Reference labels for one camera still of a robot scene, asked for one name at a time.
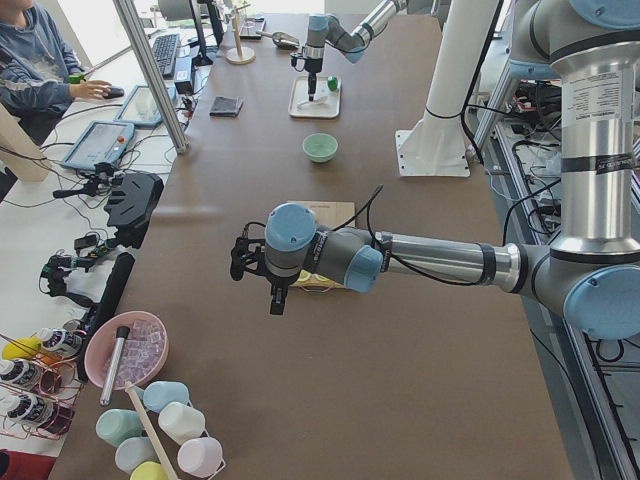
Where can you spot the black monitor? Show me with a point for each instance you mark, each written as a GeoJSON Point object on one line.
{"type": "Point", "coordinates": [206, 54]}

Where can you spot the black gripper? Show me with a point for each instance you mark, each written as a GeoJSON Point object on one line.
{"type": "Point", "coordinates": [276, 281]}
{"type": "Point", "coordinates": [313, 66]}

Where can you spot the blue teach pendant near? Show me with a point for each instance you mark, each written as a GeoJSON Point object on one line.
{"type": "Point", "coordinates": [100, 142]}

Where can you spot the person in blue hoodie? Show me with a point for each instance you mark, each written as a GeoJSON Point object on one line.
{"type": "Point", "coordinates": [36, 63]}

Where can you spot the single lemon slice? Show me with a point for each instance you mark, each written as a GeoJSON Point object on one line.
{"type": "Point", "coordinates": [304, 276]}

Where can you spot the copper wire bottle basket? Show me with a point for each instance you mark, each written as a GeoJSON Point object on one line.
{"type": "Point", "coordinates": [39, 383]}

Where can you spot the wooden cutting board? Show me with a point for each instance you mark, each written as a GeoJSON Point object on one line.
{"type": "Point", "coordinates": [331, 214]}

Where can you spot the green lime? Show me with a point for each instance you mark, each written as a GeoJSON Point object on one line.
{"type": "Point", "coordinates": [333, 83]}

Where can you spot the blue teach pendant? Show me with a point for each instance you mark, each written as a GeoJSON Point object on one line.
{"type": "Point", "coordinates": [140, 109]}
{"type": "Point", "coordinates": [100, 142]}

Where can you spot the black keyboard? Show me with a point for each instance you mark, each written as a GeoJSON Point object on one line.
{"type": "Point", "coordinates": [164, 50]}

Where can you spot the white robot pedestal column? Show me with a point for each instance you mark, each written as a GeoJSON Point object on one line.
{"type": "Point", "coordinates": [436, 145]}

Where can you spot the wooden mug tree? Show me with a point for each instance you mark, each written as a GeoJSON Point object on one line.
{"type": "Point", "coordinates": [239, 55]}

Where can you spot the mint green bowl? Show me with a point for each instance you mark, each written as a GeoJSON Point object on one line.
{"type": "Point", "coordinates": [320, 147]}

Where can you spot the white ceramic spoon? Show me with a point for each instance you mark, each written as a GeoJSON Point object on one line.
{"type": "Point", "coordinates": [315, 102]}

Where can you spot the blue teach pendant far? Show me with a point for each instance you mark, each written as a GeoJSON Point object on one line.
{"type": "Point", "coordinates": [140, 109]}

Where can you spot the stacked lemon slices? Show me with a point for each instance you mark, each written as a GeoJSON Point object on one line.
{"type": "Point", "coordinates": [319, 279]}

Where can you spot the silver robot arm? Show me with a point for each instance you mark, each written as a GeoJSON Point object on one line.
{"type": "Point", "coordinates": [326, 29]}
{"type": "Point", "coordinates": [588, 274]}

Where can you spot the grey folded cloth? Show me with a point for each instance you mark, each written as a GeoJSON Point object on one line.
{"type": "Point", "coordinates": [226, 106]}

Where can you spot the pink bowl with ice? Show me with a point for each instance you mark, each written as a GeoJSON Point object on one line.
{"type": "Point", "coordinates": [143, 355]}

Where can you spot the cream rectangular tray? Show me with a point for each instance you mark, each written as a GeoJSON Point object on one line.
{"type": "Point", "coordinates": [299, 92]}

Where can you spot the pastel cup rack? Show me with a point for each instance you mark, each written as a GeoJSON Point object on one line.
{"type": "Point", "coordinates": [161, 435]}

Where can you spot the aluminium frame post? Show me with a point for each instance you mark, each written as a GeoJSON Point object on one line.
{"type": "Point", "coordinates": [132, 26]}

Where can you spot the metal scoop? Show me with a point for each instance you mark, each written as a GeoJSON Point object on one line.
{"type": "Point", "coordinates": [281, 40]}

